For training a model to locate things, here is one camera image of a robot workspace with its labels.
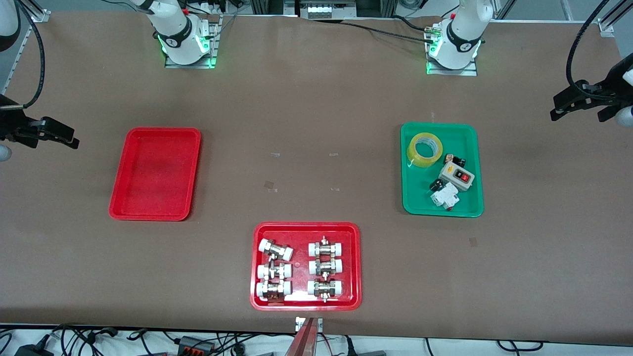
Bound yellow packing tape roll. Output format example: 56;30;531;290
407;132;444;169

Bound empty red plastic tray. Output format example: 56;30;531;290
108;127;202;222

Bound green plastic tray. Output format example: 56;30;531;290
400;122;485;218

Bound red tray holding fittings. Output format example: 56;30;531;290
249;222;362;312

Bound white circuit breaker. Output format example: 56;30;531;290
429;182;461;210

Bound black power adapter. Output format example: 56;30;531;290
14;343;54;356

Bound white metal pipe fitting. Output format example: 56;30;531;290
255;280;293;303
258;238;295;262
308;235;345;258
308;258;344;277
307;279;344;303
256;262;293;281

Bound dark connector block orange tabs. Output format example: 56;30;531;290
177;335;217;355

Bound grey power strip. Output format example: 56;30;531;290
299;0;358;20

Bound reddish metal bar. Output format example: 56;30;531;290
284;317;317;356

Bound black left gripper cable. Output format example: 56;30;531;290
566;0;612;95

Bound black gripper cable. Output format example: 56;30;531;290
4;0;46;110
566;0;612;95

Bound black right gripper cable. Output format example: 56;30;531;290
4;0;46;110

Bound aluminium frame profile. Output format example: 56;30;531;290
0;0;51;95
597;0;633;39

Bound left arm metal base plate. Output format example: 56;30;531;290
426;24;479;77

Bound grey switch box red button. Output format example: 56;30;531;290
438;163;476;192

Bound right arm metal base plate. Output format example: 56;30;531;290
164;14;222;69

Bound thin black cable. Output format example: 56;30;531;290
316;18;442;43

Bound small silver bracket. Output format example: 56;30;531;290
295;316;324;333

